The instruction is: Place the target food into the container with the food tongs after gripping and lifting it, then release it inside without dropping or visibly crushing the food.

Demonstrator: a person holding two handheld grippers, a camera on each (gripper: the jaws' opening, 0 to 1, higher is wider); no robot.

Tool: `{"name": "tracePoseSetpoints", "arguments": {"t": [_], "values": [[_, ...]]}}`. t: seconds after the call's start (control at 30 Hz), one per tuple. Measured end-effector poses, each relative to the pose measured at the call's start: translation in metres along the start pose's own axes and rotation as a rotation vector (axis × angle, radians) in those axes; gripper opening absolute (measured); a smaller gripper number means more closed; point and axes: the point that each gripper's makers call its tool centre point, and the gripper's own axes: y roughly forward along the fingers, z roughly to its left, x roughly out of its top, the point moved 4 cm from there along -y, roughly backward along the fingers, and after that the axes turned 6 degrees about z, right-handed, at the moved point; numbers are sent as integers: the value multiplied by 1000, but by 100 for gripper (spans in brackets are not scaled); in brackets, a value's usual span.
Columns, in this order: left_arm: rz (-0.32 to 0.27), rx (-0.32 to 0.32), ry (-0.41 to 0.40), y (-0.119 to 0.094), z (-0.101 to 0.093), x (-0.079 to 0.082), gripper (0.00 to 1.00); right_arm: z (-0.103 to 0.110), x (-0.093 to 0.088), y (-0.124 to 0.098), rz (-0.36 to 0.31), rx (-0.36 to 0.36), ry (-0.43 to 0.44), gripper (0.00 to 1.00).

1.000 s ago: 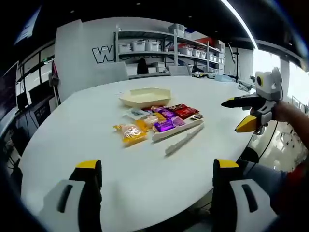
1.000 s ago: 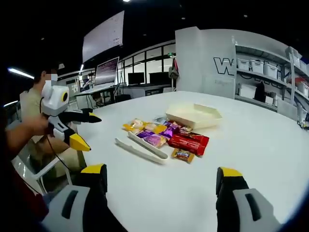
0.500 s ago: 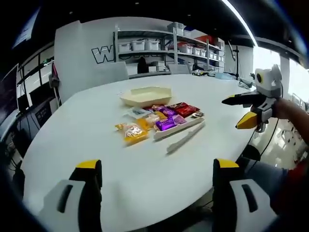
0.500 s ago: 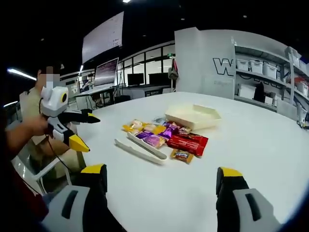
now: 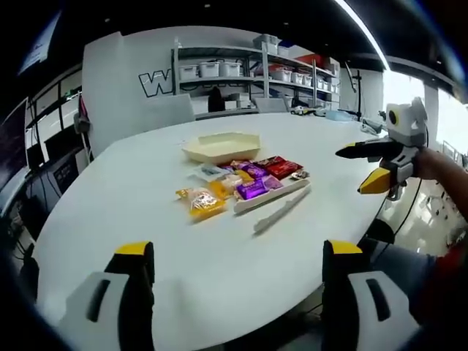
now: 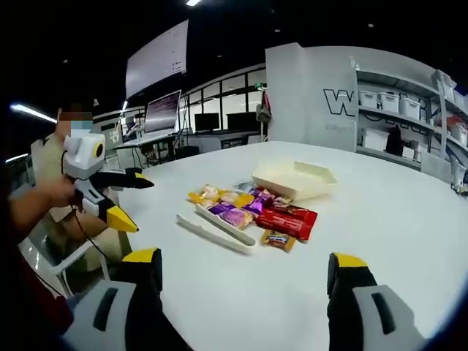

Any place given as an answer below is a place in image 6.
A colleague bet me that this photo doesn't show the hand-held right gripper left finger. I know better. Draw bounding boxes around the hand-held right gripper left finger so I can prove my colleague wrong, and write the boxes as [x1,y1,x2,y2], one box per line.
[67,247,191,351]

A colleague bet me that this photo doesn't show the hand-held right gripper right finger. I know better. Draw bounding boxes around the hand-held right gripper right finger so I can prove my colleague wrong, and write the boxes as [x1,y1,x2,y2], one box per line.
[326,252,427,351]

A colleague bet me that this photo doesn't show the white food tongs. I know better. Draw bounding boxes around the white food tongs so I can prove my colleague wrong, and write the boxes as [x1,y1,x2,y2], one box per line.
[175,203,257,254]

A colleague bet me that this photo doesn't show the pile of purple yellow food packets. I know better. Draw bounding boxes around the pile of purple yellow food packets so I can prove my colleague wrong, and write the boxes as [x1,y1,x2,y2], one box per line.
[187,184,276,231]

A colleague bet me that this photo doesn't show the small orange food packet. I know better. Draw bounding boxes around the small orange food packet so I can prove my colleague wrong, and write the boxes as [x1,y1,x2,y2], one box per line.
[260,229,296,254]

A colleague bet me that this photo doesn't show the large red food packet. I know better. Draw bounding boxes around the large red food packet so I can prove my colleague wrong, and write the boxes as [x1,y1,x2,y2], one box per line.
[254,203,319,241]

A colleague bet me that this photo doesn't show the cream rectangular container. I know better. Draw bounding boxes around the cream rectangular container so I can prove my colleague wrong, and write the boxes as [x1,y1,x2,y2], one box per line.
[252,159,339,202]

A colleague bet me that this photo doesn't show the person's left hand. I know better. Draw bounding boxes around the person's left hand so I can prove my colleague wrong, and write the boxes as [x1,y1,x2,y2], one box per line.
[46,177,80,211]

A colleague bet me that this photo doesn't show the white background desk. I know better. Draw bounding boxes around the white background desk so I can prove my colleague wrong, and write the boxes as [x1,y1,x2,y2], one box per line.
[116,131,200,170]

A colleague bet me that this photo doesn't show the white plastic chair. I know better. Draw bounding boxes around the white plastic chair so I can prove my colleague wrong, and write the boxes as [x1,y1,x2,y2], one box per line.
[17,219,111,298]

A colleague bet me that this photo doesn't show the bright standing monitor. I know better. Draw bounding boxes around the bright standing monitor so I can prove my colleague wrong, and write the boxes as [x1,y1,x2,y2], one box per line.
[143,89,182,135]

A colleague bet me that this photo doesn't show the person's dark red clothing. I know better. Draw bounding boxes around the person's dark red clothing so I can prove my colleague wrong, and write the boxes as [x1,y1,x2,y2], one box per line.
[0,248,76,351]

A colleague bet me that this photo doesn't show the black computer monitor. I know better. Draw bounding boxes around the black computer monitor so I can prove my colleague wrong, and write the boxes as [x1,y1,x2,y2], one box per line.
[226,111,257,132]
[193,112,222,133]

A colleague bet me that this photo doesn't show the large hanging white screen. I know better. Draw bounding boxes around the large hanging white screen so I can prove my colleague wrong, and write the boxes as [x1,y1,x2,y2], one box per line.
[124,18,190,100]

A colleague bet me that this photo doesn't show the hanging grey bag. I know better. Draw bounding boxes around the hanging grey bag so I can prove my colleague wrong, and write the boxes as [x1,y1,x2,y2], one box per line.
[255,91,272,143]

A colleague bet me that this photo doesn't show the grey storage shelf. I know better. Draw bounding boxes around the grey storage shelf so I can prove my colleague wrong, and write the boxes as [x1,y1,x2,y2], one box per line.
[355,68,468,186]

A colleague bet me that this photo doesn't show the white lettered partition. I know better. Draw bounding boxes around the white lettered partition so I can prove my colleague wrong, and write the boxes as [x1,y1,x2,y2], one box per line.
[264,42,358,154]

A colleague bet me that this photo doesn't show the white storage box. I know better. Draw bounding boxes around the white storage box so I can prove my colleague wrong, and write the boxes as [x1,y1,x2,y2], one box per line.
[359,90,378,109]
[399,94,422,121]
[379,91,400,111]

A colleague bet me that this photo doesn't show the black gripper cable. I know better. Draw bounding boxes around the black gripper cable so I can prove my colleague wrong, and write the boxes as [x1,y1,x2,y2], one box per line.
[69,206,110,265]

